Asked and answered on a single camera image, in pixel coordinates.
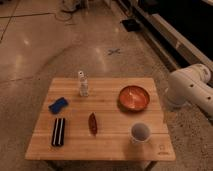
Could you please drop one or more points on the red pepper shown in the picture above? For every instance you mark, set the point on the red pepper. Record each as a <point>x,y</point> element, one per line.
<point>92,124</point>

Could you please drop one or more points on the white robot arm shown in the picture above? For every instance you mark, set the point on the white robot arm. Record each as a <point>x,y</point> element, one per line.
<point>190,84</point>

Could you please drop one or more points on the orange ceramic bowl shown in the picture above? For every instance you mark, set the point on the orange ceramic bowl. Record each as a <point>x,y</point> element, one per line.
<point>134,98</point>

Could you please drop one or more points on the clear plastic bottle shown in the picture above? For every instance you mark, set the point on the clear plastic bottle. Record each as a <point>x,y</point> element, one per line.
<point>83,84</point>

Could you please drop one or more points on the blue sponge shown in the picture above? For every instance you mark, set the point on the blue sponge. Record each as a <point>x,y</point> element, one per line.
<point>57,106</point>

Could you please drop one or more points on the wooden table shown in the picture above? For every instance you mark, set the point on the wooden table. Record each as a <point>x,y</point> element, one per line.
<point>112,141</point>

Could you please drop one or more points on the white cup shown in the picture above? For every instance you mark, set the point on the white cup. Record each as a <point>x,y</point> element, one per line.
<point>140,133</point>

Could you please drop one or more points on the black floor mat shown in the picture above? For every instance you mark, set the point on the black floor mat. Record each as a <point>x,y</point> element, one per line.
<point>130,25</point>

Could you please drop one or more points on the black white striped block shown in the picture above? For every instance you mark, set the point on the black white striped block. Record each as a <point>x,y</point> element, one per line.
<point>58,132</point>

